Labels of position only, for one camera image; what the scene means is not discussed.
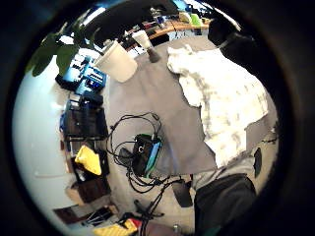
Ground green bag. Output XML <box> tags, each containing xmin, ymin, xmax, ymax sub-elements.
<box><xmin>190</xmin><ymin>13</ymin><xmax>203</xmax><ymax>28</ymax></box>

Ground wooden desk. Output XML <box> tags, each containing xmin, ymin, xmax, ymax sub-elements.
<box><xmin>148</xmin><ymin>21</ymin><xmax>211</xmax><ymax>41</ymax></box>

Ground white checked cloth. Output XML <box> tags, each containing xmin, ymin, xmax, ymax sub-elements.
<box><xmin>166</xmin><ymin>44</ymin><xmax>270</xmax><ymax>169</ymax></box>

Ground white cone stand grey base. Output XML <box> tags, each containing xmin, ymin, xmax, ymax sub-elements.
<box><xmin>132</xmin><ymin>29</ymin><xmax>162</xmax><ymax>64</ymax></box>

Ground blue storage crates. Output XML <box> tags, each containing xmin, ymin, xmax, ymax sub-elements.
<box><xmin>62</xmin><ymin>54</ymin><xmax>108</xmax><ymax>95</ymax></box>

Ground black computer box green edge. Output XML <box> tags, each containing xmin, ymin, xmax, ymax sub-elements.
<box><xmin>131</xmin><ymin>133</ymin><xmax>163</xmax><ymax>179</ymax></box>

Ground black storage box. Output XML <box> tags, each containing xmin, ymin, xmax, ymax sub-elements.
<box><xmin>62</xmin><ymin>97</ymin><xmax>109</xmax><ymax>142</ymax></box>

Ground green plant leaves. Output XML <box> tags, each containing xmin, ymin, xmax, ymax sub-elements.
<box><xmin>25</xmin><ymin>20</ymin><xmax>99</xmax><ymax>78</ymax></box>

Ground black table foot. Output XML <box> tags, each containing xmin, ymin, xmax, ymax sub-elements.
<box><xmin>171</xmin><ymin>179</ymin><xmax>194</xmax><ymax>208</ymax></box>

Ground the person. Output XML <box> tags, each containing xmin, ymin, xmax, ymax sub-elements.
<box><xmin>191</xmin><ymin>153</ymin><xmax>258</xmax><ymax>236</ymax></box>

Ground yellow cloth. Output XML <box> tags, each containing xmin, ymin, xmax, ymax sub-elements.
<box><xmin>74</xmin><ymin>145</ymin><xmax>102</xmax><ymax>176</ymax></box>

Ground black tripod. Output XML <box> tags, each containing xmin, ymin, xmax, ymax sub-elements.
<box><xmin>118</xmin><ymin>198</ymin><xmax>165</xmax><ymax>229</ymax></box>

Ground brown cardboard box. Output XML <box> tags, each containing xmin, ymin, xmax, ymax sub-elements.
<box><xmin>65</xmin><ymin>176</ymin><xmax>112</xmax><ymax>207</ymax></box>

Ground yellow packet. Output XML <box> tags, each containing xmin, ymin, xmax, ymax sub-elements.
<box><xmin>93</xmin><ymin>218</ymin><xmax>139</xmax><ymax>236</ymax></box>

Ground black cables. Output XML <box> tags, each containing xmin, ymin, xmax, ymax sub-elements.
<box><xmin>106</xmin><ymin>112</ymin><xmax>185</xmax><ymax>195</ymax></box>

